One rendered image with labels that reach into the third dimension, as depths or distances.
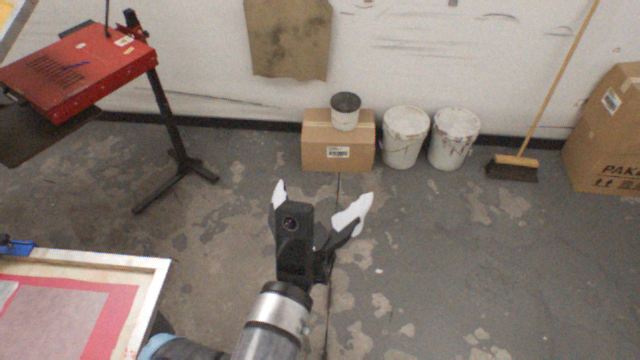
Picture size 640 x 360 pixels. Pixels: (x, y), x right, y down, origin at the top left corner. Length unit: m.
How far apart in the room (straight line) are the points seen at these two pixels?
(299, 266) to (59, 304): 1.12
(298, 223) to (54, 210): 2.80
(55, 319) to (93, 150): 2.13
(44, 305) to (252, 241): 1.34
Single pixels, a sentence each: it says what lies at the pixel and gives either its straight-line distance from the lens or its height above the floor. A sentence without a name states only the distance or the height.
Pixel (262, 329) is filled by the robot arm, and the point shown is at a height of 1.69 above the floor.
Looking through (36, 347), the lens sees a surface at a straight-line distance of 1.51.
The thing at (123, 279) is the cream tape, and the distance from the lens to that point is 1.49.
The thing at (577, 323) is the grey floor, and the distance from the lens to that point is 2.71.
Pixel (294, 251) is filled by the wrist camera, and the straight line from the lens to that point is 0.52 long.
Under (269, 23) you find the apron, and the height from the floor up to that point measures 0.94.
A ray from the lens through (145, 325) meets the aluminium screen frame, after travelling 1.35.
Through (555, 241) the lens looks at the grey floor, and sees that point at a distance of 2.95.
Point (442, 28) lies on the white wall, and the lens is 2.67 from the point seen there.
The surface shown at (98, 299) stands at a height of 0.96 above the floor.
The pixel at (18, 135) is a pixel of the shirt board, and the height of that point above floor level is 0.95.
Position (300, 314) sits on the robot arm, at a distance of 0.52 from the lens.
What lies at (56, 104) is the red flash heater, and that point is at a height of 1.10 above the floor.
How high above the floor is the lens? 2.16
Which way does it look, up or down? 51 degrees down
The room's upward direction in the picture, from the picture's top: straight up
